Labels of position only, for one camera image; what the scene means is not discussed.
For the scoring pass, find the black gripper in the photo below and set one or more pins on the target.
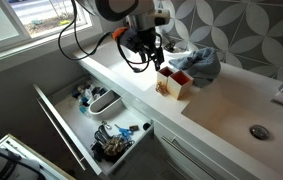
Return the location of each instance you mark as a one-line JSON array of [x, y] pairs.
[[147, 38]]

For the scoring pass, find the white box dark red inside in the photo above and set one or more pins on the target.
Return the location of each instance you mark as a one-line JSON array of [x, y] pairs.
[[162, 80]]

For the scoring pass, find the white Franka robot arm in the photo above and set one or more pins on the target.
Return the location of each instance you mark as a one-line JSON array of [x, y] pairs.
[[114, 8]]

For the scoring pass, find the white box orange inside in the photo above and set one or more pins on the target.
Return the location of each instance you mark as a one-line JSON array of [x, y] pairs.
[[177, 88]]

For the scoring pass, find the white sink countertop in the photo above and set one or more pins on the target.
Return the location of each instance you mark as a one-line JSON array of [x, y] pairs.
[[234, 110]]

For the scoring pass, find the chrome sink drain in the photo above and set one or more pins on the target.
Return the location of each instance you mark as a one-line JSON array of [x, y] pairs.
[[259, 132]]

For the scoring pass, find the small black countertop object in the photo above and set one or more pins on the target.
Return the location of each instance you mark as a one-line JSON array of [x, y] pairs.
[[170, 46]]

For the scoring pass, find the golden rubber bands pile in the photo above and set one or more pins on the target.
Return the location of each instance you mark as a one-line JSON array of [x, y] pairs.
[[162, 89]]

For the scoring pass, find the blue towel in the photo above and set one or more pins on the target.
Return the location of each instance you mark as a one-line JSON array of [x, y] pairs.
[[199, 65]]

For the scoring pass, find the black round cap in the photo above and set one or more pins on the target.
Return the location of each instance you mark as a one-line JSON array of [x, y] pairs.
[[147, 126]]

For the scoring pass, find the yellow and black card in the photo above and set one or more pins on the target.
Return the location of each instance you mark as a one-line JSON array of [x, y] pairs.
[[134, 128]]

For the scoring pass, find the clear tube with blue cap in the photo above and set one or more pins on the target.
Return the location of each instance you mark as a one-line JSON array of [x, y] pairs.
[[83, 110]]

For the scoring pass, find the camouflage fabric scrunchie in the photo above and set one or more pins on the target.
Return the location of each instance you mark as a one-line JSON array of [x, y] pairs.
[[114, 146]]

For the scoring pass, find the white vanity drawer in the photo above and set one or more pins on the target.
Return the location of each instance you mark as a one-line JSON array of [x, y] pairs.
[[81, 126]]

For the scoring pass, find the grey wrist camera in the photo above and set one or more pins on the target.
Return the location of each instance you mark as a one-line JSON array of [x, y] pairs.
[[129, 39]]

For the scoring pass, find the white window frame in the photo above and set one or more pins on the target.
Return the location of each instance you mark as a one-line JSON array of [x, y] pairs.
[[21, 40]]

